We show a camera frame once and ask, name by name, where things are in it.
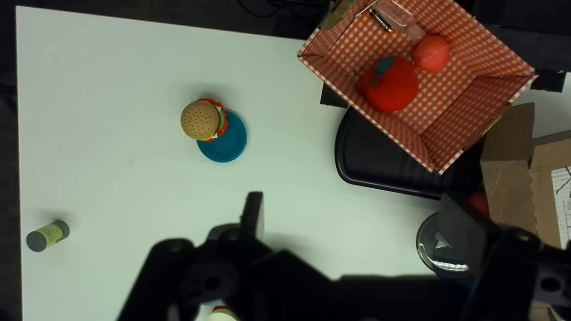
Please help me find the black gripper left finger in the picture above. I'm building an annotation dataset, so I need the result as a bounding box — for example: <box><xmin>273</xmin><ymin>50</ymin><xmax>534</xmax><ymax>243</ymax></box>
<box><xmin>239</xmin><ymin>191</ymin><xmax>264</xmax><ymax>236</ymax></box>

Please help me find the toy hamburger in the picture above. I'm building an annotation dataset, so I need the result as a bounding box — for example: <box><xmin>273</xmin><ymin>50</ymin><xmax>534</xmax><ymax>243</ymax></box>
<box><xmin>180</xmin><ymin>98</ymin><xmax>229</xmax><ymax>143</ymax></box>

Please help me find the red toy tomato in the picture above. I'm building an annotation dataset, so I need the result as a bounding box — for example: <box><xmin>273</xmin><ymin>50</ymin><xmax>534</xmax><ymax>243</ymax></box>
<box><xmin>357</xmin><ymin>55</ymin><xmax>419</xmax><ymax>113</ymax></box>

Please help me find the small green cylinder can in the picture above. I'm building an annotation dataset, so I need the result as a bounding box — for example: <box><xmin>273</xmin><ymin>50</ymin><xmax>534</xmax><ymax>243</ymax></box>
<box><xmin>25</xmin><ymin>220</ymin><xmax>70</xmax><ymax>253</ymax></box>

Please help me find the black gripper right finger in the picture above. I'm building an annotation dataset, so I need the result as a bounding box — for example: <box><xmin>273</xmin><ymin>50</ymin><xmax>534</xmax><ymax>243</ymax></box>
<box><xmin>437</xmin><ymin>193</ymin><xmax>502</xmax><ymax>277</ymax></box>

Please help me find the small red toy fruit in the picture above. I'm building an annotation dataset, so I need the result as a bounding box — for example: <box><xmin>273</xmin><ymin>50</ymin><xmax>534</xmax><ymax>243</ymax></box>
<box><xmin>412</xmin><ymin>36</ymin><xmax>452</xmax><ymax>73</ymax></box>

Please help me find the red checkered cardboard box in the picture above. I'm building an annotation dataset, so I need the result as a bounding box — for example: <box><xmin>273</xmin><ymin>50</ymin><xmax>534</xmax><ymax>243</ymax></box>
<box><xmin>298</xmin><ymin>0</ymin><xmax>535</xmax><ymax>173</ymax></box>

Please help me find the brown cardboard box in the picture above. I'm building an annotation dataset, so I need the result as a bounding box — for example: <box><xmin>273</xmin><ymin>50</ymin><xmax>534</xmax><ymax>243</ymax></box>
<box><xmin>480</xmin><ymin>104</ymin><xmax>571</xmax><ymax>248</ymax></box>

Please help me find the blue toy plate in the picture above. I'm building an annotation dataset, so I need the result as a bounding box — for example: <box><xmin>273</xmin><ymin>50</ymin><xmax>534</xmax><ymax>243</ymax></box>
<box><xmin>198</xmin><ymin>113</ymin><xmax>246</xmax><ymax>162</ymax></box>

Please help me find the clear glass pot lid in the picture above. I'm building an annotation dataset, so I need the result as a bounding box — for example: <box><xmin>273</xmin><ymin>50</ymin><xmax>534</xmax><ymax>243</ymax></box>
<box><xmin>416</xmin><ymin>212</ymin><xmax>469</xmax><ymax>278</ymax></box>

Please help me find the black baking tray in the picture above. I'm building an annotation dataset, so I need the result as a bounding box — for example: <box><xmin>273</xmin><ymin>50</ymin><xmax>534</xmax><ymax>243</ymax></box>
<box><xmin>334</xmin><ymin>109</ymin><xmax>482</xmax><ymax>200</ymax></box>

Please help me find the clear plastic container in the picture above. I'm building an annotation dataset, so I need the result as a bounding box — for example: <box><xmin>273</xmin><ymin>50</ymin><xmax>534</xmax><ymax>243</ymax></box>
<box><xmin>371</xmin><ymin>0</ymin><xmax>427</xmax><ymax>41</ymax></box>

